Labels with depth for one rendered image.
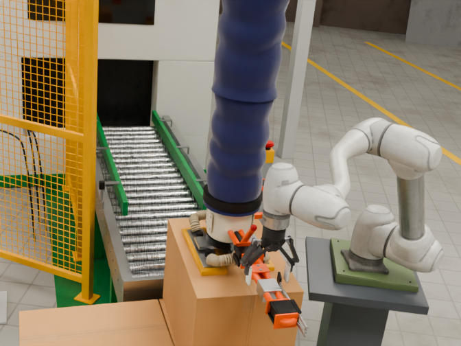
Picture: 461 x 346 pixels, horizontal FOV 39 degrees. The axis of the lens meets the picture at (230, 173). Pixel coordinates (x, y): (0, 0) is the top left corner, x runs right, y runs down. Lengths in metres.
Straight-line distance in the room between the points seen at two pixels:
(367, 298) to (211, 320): 0.76
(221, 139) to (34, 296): 2.01
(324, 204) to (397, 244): 0.90
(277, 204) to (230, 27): 0.62
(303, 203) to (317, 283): 0.95
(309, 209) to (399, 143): 0.55
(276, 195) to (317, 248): 1.15
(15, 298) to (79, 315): 1.15
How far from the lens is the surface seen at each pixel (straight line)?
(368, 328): 3.07
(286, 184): 2.00
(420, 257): 2.80
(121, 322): 2.86
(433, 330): 4.15
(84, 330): 2.82
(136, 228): 3.56
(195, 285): 2.38
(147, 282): 3.02
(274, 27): 2.21
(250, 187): 2.39
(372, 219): 2.87
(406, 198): 2.56
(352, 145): 2.33
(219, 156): 2.35
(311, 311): 4.04
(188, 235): 2.65
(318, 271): 2.95
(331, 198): 1.95
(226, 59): 2.24
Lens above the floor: 2.24
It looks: 23 degrees down
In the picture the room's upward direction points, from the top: 6 degrees clockwise
